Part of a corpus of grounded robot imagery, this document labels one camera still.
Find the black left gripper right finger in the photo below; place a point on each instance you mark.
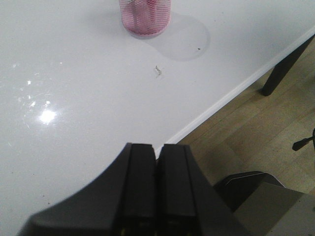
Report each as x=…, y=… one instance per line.
x=187, y=204

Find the grey metal base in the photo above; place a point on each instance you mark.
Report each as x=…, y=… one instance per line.
x=265, y=207

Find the dark table leg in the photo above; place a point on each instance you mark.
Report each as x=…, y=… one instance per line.
x=283, y=67

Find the pink mesh pen holder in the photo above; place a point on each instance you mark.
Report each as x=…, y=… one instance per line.
x=145, y=18

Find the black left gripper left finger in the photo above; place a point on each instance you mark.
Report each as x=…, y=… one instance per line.
x=119, y=202

